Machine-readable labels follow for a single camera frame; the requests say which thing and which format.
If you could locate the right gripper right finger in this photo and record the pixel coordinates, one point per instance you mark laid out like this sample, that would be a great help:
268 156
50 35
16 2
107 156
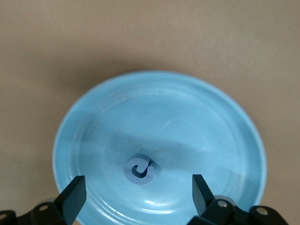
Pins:
211 211

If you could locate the blue plate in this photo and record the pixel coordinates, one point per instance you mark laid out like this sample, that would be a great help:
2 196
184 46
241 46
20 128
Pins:
187 117

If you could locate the blue letter c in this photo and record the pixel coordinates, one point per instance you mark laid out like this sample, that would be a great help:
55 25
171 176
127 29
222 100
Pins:
140 181

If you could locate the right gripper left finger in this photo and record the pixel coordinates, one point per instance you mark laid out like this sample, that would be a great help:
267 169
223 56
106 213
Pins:
70 204

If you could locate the brown table cover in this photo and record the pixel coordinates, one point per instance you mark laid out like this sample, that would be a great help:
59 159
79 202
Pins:
70 47

